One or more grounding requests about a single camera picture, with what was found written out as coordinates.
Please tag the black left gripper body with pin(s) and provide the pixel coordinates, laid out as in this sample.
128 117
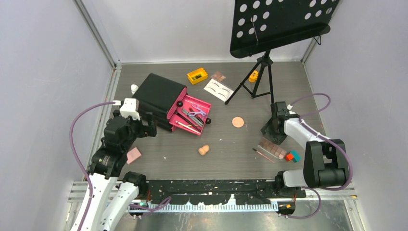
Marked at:
136 129

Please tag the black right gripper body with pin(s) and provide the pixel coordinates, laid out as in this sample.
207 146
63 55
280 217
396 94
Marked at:
277 131

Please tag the long eyeshadow palette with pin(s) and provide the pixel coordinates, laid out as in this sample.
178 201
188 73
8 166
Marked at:
267 147

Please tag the black makeup brush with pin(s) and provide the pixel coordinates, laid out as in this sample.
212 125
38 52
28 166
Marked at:
186 120

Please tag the white makeup pencil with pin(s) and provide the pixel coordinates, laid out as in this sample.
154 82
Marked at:
187 127

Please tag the black drawer organizer cabinet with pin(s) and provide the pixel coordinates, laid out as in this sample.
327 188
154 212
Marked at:
159 95

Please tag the white bottle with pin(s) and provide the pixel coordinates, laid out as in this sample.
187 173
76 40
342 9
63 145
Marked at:
134 88

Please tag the red lip gloss tube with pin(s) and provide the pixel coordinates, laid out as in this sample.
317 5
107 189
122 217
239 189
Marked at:
196 115

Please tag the houndstooth pattern pencil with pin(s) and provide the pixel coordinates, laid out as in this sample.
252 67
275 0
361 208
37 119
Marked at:
192 118

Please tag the purple eyelash curler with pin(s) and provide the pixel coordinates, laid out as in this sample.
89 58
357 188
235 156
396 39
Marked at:
201 113

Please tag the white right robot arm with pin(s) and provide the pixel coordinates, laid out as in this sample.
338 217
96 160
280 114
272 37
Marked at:
326 165

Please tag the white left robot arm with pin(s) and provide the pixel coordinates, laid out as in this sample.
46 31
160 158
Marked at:
96 213

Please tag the pink sponge block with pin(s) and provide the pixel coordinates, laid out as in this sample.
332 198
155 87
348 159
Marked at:
132 155

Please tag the red small block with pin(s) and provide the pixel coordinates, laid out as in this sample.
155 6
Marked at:
289 157

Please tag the pink lip pencil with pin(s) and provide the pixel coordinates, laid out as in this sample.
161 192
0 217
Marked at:
263 155

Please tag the teal block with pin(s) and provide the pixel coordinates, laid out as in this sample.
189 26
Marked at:
296 156

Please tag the round orange powder puff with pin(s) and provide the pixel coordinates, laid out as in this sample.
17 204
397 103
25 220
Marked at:
237 122

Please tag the yellow toy object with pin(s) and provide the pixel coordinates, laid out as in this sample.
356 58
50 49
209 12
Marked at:
253 77

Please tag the black tripod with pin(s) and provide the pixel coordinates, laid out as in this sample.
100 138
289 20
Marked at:
264 62

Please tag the orange beauty blender sponge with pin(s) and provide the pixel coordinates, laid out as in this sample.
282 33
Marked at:
203 150

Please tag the false eyelash card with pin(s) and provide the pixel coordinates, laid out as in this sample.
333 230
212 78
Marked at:
219 90

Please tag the yellow toy block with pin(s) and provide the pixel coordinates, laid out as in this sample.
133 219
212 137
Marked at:
197 76

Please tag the small eyeshadow palette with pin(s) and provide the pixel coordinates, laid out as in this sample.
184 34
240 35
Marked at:
217 76

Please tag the black perforated music stand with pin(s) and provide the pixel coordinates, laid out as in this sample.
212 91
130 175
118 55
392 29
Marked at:
263 25

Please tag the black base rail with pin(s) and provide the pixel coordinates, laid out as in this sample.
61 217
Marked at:
215 192

